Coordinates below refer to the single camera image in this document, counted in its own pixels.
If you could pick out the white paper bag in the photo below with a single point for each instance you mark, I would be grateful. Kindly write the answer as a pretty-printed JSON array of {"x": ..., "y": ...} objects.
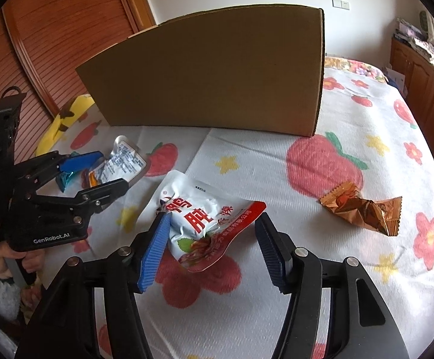
[{"x": 395, "y": 79}]

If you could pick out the wooden wardrobe door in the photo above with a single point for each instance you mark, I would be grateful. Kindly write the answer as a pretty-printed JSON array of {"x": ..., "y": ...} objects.
[{"x": 42, "y": 42}]

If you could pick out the white red snack pouch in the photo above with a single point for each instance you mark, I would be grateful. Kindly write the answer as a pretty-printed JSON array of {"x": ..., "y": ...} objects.
[{"x": 204, "y": 221}]

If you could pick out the white wall switch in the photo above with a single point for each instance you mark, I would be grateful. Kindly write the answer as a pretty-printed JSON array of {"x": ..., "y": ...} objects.
[{"x": 340, "y": 4}]

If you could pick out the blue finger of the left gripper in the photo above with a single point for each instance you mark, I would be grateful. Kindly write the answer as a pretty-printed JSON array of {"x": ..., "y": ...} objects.
[
  {"x": 69, "y": 164},
  {"x": 98, "y": 198}
]

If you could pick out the person's left hand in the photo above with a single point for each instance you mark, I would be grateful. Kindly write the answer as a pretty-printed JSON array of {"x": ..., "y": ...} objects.
[{"x": 31, "y": 261}]

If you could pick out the teal candy wrapper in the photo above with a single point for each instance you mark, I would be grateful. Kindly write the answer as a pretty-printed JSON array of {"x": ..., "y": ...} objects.
[{"x": 64, "y": 178}]

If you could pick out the brown cardboard box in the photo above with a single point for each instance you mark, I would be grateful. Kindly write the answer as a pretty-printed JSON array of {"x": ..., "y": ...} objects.
[{"x": 255, "y": 67}]

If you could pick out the copper foil candy wrapper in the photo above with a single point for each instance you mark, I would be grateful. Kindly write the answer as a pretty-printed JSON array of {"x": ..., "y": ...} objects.
[{"x": 346, "y": 202}]

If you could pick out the yellow plush toy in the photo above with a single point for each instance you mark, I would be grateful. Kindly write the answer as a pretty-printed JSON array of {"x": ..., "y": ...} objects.
[{"x": 73, "y": 110}]

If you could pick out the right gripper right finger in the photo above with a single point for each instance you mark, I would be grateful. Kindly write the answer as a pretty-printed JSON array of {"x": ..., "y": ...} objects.
[{"x": 277, "y": 255}]

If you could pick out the small desk fan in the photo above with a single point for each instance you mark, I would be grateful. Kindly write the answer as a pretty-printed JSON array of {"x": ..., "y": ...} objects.
[{"x": 425, "y": 22}]

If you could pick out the floral bed quilt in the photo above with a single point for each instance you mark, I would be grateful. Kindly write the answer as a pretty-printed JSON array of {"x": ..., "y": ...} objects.
[{"x": 356, "y": 67}]

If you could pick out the silver foil snack pouch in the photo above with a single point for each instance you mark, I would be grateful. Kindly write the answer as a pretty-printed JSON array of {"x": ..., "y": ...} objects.
[{"x": 126, "y": 161}]

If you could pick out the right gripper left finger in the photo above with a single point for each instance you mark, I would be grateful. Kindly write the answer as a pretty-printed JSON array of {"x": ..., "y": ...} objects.
[{"x": 150, "y": 246}]

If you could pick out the strawberry print bed sheet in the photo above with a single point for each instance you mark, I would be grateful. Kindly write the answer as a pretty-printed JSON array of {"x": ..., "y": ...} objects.
[{"x": 365, "y": 134}]

